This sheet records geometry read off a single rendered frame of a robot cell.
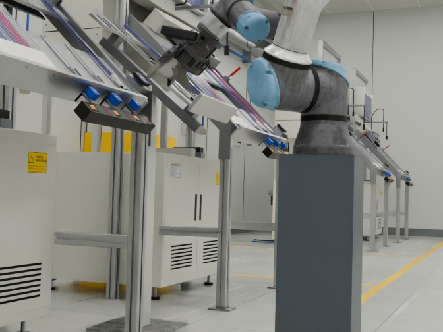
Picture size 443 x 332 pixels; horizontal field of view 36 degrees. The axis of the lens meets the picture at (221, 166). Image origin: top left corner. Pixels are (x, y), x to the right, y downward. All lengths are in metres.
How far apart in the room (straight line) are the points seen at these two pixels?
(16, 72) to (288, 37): 0.61
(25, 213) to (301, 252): 0.86
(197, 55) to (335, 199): 0.56
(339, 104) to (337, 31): 8.02
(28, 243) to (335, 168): 0.97
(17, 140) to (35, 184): 0.16
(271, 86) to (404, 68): 7.89
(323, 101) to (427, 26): 7.87
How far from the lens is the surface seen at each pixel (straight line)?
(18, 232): 2.08
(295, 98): 1.62
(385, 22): 9.60
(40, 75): 1.65
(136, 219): 2.06
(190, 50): 1.88
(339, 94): 1.69
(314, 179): 1.63
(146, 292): 2.32
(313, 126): 1.67
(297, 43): 1.59
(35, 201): 2.14
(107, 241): 2.13
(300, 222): 1.64
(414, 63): 9.43
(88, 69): 1.94
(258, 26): 1.77
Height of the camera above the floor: 0.44
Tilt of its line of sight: 3 degrees up
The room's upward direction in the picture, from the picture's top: 2 degrees clockwise
